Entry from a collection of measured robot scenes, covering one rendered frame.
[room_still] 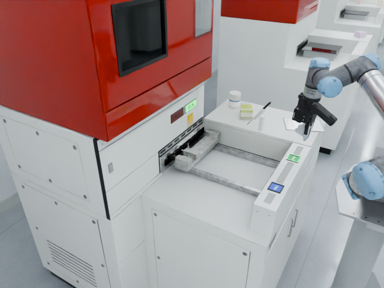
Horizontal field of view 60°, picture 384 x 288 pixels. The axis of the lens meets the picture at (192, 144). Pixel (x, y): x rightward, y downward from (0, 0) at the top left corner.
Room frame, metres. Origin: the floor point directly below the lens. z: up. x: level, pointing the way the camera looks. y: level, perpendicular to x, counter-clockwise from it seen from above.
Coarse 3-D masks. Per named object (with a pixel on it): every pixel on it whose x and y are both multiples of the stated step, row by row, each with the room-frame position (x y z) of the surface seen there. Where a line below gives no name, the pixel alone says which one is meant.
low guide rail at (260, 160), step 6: (216, 144) 1.65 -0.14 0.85; (222, 150) 1.61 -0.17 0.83; (228, 150) 1.59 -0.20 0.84; (234, 150) 1.58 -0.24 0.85; (240, 156) 1.56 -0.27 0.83; (246, 156) 1.54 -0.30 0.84; (252, 156) 1.52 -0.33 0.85; (258, 162) 1.50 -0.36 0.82; (264, 162) 1.48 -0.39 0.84; (270, 162) 1.47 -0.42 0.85; (276, 162) 1.46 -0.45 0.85
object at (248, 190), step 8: (176, 168) 1.45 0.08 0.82; (192, 168) 1.41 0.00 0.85; (200, 176) 1.38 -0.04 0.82; (208, 176) 1.35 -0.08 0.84; (216, 176) 1.34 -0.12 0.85; (224, 184) 1.31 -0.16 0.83; (232, 184) 1.28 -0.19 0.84; (240, 184) 1.28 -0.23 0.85; (248, 192) 1.24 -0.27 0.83; (256, 192) 1.22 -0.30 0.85
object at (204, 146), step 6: (204, 138) 1.66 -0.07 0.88; (210, 138) 1.66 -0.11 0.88; (198, 144) 1.60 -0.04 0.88; (204, 144) 1.60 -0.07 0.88; (210, 144) 1.60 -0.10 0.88; (198, 150) 1.53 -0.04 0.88; (204, 150) 1.53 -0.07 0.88; (186, 156) 1.48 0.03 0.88; (192, 162) 1.42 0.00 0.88; (180, 168) 1.40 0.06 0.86; (186, 168) 1.38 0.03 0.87
